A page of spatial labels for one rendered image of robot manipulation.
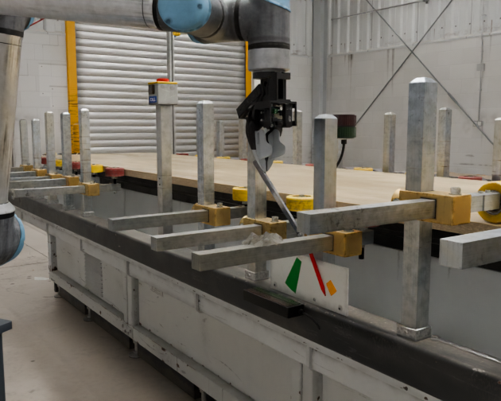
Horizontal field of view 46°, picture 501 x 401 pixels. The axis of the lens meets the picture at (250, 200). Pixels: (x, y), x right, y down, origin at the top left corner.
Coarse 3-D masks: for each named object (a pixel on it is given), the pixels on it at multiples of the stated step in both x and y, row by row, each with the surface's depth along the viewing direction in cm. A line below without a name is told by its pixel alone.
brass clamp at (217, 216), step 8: (192, 208) 169; (200, 208) 165; (208, 208) 161; (216, 208) 159; (224, 208) 160; (208, 216) 161; (216, 216) 159; (224, 216) 160; (216, 224) 159; (224, 224) 160
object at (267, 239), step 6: (252, 234) 112; (264, 234) 112; (270, 234) 112; (276, 234) 115; (246, 240) 112; (252, 240) 111; (258, 240) 111; (264, 240) 109; (270, 240) 111; (276, 240) 112; (282, 240) 115; (258, 246) 108
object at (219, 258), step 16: (288, 240) 115; (304, 240) 116; (320, 240) 119; (368, 240) 126; (192, 256) 104; (208, 256) 104; (224, 256) 106; (240, 256) 108; (256, 256) 110; (272, 256) 112; (288, 256) 114
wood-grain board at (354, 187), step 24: (144, 168) 257; (192, 168) 257; (216, 168) 257; (240, 168) 257; (288, 168) 257; (312, 168) 257; (288, 192) 164; (312, 192) 164; (336, 192) 164; (360, 192) 164; (384, 192) 164; (480, 216) 120
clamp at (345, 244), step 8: (328, 232) 121; (336, 232) 119; (344, 232) 118; (352, 232) 119; (360, 232) 120; (336, 240) 120; (344, 240) 118; (352, 240) 119; (360, 240) 120; (336, 248) 120; (344, 248) 118; (352, 248) 119; (360, 248) 120; (344, 256) 118
